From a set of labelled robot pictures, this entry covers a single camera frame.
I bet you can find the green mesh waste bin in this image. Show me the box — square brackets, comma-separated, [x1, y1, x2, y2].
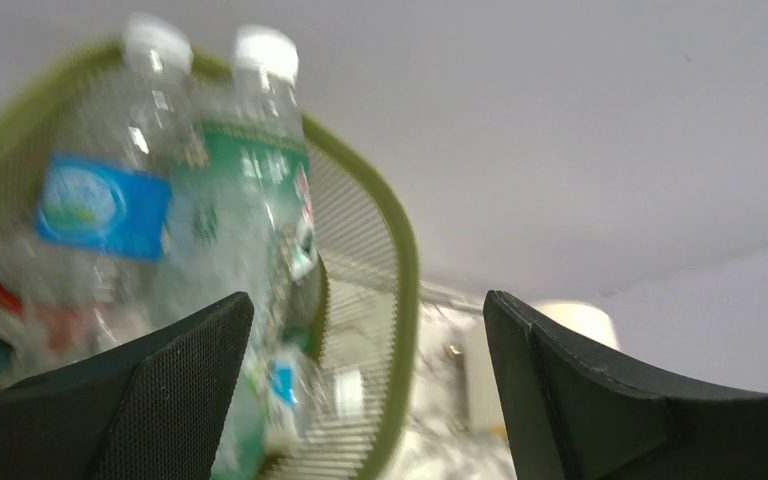
[0, 37, 420, 479]

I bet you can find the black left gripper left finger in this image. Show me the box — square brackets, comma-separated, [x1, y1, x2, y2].
[0, 292, 254, 479]

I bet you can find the green white label bottle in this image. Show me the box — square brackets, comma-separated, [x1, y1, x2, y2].
[154, 25, 315, 479]

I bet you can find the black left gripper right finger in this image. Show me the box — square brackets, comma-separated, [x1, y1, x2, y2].
[483, 290, 768, 479]

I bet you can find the red label bottle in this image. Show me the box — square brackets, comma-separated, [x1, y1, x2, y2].
[0, 281, 96, 389]

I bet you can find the blue label clear bottle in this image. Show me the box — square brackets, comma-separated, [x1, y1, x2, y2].
[0, 14, 193, 356]

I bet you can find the blue white label bottle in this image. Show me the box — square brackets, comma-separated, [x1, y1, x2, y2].
[264, 344, 329, 455]

